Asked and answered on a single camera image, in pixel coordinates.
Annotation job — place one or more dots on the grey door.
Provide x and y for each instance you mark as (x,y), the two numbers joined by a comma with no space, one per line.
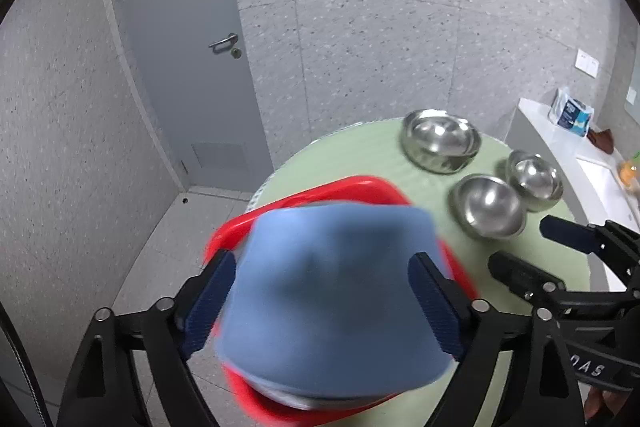
(170,57)

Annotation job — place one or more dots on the white wall socket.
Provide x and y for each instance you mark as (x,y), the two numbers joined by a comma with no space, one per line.
(586,63)

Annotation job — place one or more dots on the door vent grille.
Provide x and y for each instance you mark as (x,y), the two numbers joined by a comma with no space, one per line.
(219,155)

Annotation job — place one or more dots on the blue bowl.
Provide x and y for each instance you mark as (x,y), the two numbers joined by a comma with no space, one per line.
(330,297)

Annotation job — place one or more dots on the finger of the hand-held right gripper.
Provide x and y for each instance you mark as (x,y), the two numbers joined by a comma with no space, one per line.
(567,233)
(520,279)

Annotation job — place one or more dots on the white tissue packet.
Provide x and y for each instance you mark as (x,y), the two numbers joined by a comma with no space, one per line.
(570,113)

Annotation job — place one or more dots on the round door lock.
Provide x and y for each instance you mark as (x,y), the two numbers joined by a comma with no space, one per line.
(236,53)

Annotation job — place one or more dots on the brown cloth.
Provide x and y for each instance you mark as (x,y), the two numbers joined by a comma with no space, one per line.
(601,139)

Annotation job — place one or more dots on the large steel bowl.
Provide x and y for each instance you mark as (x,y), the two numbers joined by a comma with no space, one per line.
(440,139)

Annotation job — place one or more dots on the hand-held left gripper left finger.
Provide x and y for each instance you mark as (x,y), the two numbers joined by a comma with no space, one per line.
(207,307)

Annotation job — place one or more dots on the small steel bowl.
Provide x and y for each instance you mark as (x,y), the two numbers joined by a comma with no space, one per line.
(532,179)

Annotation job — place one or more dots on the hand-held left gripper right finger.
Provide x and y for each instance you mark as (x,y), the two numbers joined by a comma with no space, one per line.
(436,312)

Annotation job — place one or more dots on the red plastic basket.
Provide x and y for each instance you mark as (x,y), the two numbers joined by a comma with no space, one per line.
(350,189)

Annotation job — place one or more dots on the orange fruit bag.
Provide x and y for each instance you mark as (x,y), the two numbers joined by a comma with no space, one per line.
(628,172)

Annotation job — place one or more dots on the medium steel bowl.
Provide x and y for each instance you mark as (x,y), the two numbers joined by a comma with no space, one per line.
(487,207)

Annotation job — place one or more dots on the person's right hand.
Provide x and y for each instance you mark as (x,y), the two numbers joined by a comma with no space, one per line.
(599,404)

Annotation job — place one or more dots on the white counter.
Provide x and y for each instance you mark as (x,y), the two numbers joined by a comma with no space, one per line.
(560,147)

